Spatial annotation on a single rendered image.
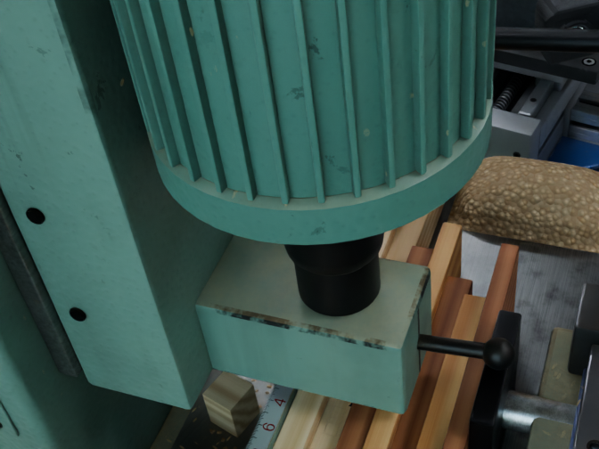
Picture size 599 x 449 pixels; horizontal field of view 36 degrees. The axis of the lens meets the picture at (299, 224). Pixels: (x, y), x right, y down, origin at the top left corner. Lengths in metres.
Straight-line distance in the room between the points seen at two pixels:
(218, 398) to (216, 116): 0.42
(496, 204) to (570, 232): 0.06
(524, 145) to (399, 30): 0.75
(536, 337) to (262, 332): 0.24
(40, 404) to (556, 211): 0.43
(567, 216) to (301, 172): 0.42
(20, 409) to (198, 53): 0.33
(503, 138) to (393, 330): 0.59
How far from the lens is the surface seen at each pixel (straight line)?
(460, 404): 0.59
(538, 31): 0.59
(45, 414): 0.65
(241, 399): 0.77
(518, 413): 0.61
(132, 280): 0.53
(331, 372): 0.58
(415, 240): 0.73
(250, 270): 0.59
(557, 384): 0.63
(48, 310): 0.59
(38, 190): 0.51
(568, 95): 1.22
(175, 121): 0.42
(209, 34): 0.36
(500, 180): 0.80
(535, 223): 0.78
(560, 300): 0.75
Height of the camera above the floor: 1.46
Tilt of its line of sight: 44 degrees down
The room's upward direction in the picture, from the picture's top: 9 degrees counter-clockwise
